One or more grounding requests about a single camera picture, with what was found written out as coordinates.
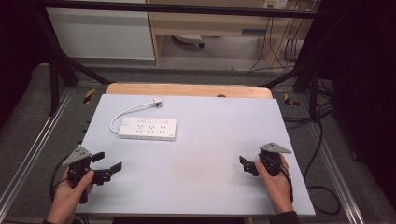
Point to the wooden board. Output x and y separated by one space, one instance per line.
186 90

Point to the yellow black tape marker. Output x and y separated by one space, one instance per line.
290 100
89 95

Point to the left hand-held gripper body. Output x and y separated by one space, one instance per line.
80 166

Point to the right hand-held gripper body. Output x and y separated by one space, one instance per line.
271 161

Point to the wooden desk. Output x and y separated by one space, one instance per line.
211 23

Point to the aluminium rail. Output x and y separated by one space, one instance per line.
336 174
31 146

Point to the white power plug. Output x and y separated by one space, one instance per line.
158 103

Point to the white grey device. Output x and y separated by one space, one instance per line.
188 39

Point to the white power strip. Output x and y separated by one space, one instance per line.
148 128

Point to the person's left hand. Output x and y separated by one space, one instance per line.
67 199

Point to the white wall socket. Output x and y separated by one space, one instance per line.
275 3

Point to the black curtain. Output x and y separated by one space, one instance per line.
358 77

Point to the black metal frame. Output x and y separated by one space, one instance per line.
186 8

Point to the person's right hand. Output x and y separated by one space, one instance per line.
278 189

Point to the white cabinet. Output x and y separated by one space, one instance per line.
99 31

